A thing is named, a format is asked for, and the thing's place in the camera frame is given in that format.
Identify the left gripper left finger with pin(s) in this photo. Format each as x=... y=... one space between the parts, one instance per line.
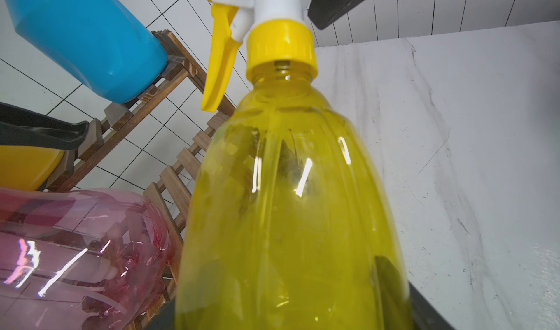
x=164 y=319

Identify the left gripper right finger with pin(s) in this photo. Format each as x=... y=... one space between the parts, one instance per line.
x=425 y=316

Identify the pink pump spray bottle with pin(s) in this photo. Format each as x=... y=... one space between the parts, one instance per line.
x=86 y=259

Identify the yellow trigger spray bottle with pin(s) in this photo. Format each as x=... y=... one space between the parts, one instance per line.
x=289 y=227

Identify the yellow plastic watering can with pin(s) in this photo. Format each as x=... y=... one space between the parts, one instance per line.
x=26 y=167

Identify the blue pump spray bottle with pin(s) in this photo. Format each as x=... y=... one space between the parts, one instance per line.
x=99 y=42

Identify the brown wooden slatted shelf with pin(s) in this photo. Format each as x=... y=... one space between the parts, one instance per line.
x=168 y=194

